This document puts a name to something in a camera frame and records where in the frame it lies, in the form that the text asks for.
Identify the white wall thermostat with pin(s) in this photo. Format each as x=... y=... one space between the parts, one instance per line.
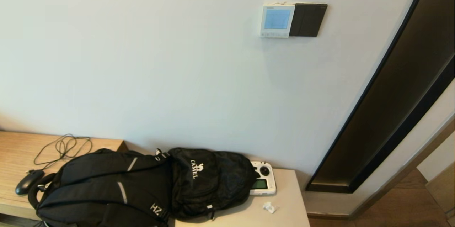
x=266 y=34

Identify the black Camel logo backpack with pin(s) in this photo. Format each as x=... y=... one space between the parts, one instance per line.
x=213 y=184

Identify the white remote controller with screen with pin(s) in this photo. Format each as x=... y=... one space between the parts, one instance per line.
x=266 y=184

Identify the crumpled white paper scrap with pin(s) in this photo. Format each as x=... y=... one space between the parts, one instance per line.
x=269 y=207

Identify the black backpack with grey stripes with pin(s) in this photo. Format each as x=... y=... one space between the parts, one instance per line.
x=99 y=184

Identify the brown wooden baseboard strip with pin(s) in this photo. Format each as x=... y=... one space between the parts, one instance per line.
x=440 y=135

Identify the black computer mouse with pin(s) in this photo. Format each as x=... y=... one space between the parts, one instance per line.
x=26 y=183

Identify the light wooden desk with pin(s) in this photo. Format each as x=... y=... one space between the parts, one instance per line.
x=14 y=148

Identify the dark wall switch panel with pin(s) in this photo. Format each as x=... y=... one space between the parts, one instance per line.
x=309 y=20

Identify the dark brown door frame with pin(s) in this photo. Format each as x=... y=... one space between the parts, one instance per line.
x=391 y=95

